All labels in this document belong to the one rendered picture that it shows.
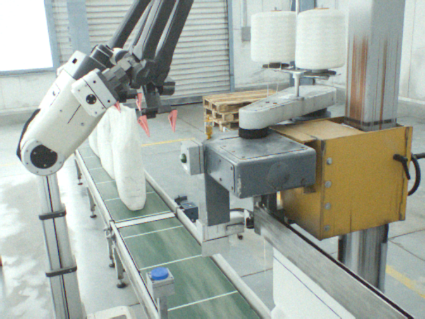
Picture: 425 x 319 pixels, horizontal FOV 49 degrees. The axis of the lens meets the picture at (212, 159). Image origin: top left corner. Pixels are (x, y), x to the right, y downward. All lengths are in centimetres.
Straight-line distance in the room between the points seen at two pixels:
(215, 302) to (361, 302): 129
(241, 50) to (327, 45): 842
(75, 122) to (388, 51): 108
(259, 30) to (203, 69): 784
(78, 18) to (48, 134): 661
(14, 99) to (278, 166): 787
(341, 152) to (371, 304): 49
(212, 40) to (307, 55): 810
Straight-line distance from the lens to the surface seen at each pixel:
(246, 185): 120
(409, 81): 814
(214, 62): 946
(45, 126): 183
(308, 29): 136
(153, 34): 162
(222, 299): 236
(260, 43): 157
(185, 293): 242
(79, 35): 839
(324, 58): 135
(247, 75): 985
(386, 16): 151
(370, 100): 151
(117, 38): 224
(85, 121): 179
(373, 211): 156
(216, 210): 145
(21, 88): 886
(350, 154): 143
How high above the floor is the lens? 169
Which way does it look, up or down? 17 degrees down
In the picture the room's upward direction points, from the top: 3 degrees counter-clockwise
